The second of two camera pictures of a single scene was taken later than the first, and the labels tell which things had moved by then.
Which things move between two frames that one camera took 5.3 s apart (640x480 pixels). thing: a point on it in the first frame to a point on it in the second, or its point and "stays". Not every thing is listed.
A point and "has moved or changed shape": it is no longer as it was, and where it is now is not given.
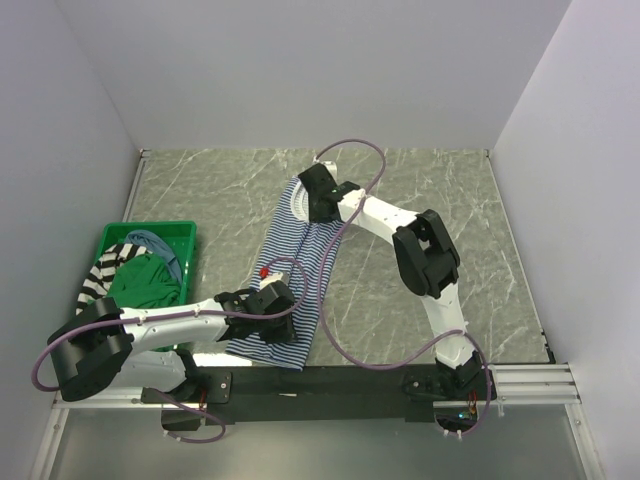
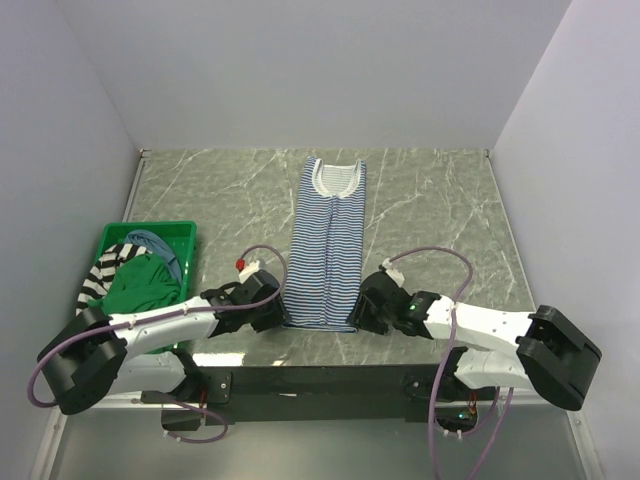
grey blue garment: (154, 244) stays
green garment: (144, 280) stays
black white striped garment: (102, 275) stays
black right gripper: (314, 216) to (360, 315)
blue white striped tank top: (299, 246) has moved or changed shape
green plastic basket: (179, 236) stays
